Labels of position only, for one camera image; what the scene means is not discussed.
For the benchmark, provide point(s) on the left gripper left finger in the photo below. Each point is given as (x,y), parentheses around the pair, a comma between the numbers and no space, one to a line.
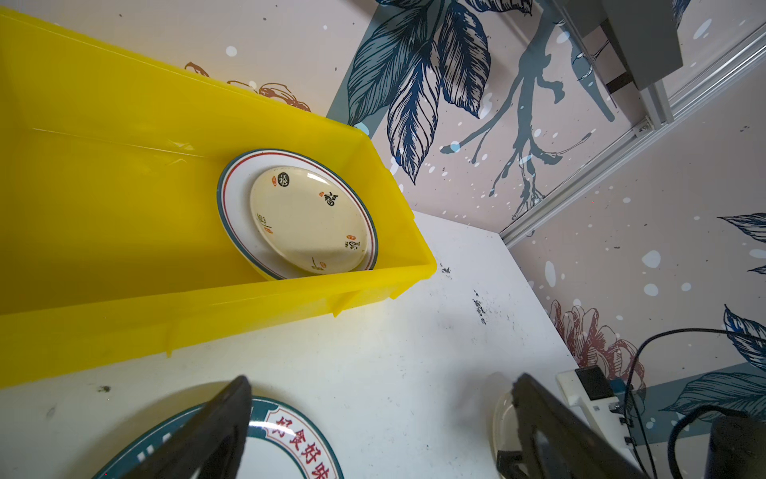
(211,444)

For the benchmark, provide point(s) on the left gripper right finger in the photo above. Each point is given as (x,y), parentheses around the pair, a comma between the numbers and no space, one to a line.
(557,444)

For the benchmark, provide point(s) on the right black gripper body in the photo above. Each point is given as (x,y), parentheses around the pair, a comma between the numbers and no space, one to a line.
(736,449)

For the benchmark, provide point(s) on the cream floral plate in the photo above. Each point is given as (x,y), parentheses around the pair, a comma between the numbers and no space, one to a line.
(505,442)
(310,221)

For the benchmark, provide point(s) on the green rim Hao Wei plate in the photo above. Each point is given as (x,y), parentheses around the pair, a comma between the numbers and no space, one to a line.
(281,442)

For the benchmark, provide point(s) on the white plate red characters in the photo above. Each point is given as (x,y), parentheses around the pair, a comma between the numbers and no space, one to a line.
(233,203)

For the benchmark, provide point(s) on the yellow plastic bin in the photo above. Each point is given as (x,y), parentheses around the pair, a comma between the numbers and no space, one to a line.
(112,238)

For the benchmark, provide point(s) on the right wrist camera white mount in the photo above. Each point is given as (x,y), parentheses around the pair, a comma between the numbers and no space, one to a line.
(588,389)

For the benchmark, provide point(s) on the aluminium frame rail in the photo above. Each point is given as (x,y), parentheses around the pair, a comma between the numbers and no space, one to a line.
(713,81)

